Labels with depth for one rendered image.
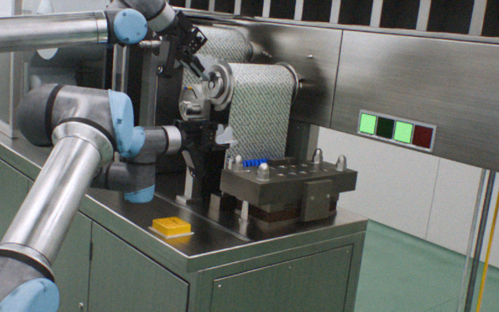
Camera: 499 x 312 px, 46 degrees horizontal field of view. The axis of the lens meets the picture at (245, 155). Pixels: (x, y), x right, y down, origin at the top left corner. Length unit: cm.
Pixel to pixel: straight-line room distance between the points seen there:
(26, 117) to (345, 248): 100
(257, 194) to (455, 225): 292
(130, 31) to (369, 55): 71
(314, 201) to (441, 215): 277
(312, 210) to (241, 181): 23
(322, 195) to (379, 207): 299
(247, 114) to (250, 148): 11
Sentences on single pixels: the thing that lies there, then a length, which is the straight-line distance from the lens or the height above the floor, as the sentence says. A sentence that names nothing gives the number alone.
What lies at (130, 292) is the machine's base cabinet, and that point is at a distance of 167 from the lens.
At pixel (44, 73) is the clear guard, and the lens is 250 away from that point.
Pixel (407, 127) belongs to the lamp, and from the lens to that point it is 165.
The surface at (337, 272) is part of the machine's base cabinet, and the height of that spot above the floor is 75.
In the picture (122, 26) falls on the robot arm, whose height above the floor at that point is 139.
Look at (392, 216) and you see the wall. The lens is 460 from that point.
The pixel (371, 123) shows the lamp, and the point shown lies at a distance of 172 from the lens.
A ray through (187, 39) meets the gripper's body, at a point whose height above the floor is 137.
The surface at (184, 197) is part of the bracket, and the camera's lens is 175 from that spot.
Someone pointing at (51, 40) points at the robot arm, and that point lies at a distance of 135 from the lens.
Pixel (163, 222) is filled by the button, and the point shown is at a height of 92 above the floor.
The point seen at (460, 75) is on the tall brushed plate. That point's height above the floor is 136.
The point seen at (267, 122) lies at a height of 115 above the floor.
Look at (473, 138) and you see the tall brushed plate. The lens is 156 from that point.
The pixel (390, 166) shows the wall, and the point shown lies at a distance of 456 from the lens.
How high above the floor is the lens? 142
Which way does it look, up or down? 12 degrees down
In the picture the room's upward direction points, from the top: 6 degrees clockwise
